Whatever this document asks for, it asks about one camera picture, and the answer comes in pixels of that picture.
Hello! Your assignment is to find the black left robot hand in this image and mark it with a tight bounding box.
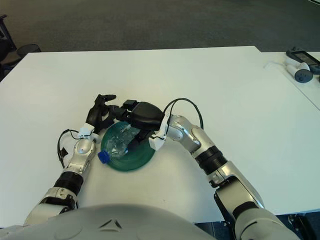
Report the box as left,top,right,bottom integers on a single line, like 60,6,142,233
86,93,132,137

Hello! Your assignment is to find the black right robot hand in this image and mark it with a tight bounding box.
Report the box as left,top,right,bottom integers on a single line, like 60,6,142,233
122,99,167,151

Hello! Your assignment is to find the clear bottle blue cap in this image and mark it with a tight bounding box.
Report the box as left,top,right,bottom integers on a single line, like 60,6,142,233
97,126,141,165

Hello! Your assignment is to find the green round plate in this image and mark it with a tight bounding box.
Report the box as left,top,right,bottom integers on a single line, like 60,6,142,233
100,121,156,173

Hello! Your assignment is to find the black mesh wastebasket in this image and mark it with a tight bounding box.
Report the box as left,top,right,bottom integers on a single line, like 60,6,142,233
16,44,41,61

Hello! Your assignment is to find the black office chair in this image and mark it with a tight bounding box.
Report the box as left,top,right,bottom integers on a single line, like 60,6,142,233
0,14,18,76

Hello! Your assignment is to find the grey robot torso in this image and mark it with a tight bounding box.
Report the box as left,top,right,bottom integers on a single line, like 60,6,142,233
0,203,218,240

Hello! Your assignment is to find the white grey controller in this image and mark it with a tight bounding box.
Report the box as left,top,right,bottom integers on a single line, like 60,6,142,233
284,58,315,83

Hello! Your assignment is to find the dark handheld controller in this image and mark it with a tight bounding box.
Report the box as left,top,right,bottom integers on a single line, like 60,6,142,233
286,47,320,75

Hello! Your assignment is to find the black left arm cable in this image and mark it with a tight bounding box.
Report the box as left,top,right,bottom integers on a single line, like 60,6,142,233
56,128,88,166

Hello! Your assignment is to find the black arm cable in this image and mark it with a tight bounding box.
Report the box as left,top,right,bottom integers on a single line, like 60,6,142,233
162,97,204,130
56,128,88,166

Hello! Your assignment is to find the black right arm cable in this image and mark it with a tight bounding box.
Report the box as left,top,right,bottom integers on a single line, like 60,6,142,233
162,97,204,130

